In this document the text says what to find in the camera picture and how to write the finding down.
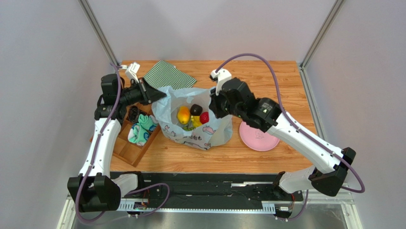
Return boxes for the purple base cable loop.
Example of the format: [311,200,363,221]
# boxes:
[128,184,171,218]

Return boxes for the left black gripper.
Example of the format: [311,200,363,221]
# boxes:
[118,78,166,107]

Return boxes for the pink plate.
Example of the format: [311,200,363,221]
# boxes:
[239,122,280,152]

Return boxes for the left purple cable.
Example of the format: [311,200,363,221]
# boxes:
[74,62,128,224]

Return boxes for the wooden compartment tray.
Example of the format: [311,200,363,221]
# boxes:
[90,103,161,167]

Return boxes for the dark avocado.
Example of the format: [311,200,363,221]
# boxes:
[190,104,203,116]

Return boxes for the teal white socks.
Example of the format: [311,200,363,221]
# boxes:
[127,114,158,146]

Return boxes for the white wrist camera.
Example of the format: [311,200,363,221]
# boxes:
[210,68,232,95]
[125,62,140,83]

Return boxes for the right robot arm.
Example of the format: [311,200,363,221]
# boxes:
[209,78,356,197]

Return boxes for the green grapes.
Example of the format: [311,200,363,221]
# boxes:
[183,125,196,131]

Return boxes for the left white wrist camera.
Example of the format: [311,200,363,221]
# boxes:
[125,62,140,83]

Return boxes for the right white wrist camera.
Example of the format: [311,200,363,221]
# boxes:
[210,68,232,95]

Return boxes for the red peach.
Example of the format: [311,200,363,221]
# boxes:
[199,112,210,124]

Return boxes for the light blue plastic bag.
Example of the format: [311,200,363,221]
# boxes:
[152,86,233,150]

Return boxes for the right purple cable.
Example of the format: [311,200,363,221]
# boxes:
[214,53,366,194]

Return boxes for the black coiled cable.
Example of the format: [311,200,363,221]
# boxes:
[127,104,141,123]

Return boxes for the green striped cloth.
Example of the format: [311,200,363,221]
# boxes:
[143,60,197,90]

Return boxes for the yellow banana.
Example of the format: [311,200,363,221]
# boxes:
[190,115,203,128]

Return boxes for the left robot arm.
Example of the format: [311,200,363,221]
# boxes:
[67,73,166,213]

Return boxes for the yellow mango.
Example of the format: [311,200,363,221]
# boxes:
[177,106,191,125]

